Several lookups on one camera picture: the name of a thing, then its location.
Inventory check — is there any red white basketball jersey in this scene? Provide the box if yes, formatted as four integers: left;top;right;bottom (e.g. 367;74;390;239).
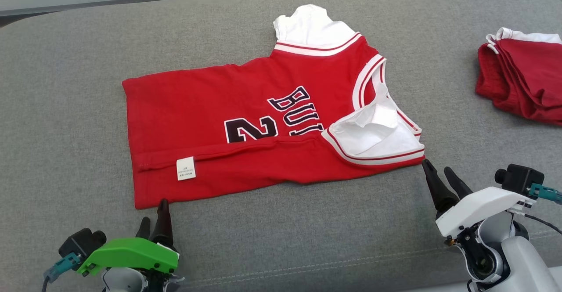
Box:
122;4;425;210

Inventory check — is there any black cable teal plug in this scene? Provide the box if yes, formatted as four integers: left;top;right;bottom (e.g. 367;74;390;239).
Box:
42;252;82;292
522;183;562;235

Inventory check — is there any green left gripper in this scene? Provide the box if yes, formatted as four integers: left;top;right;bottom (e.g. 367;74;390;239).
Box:
77;198;180;277

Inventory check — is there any red shorts white stripe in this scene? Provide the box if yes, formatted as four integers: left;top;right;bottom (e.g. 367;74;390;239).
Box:
476;27;562;126

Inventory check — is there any grey fabric sofa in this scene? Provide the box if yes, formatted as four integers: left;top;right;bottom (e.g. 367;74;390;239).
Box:
0;0;562;292

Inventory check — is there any black left cable teal plug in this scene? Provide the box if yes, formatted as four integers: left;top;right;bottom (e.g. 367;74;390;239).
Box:
42;252;82;292

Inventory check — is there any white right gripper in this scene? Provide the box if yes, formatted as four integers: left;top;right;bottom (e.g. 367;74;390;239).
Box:
421;159;537;239

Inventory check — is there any black right cable teal plug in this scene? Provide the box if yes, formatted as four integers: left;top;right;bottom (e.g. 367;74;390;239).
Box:
522;183;562;235

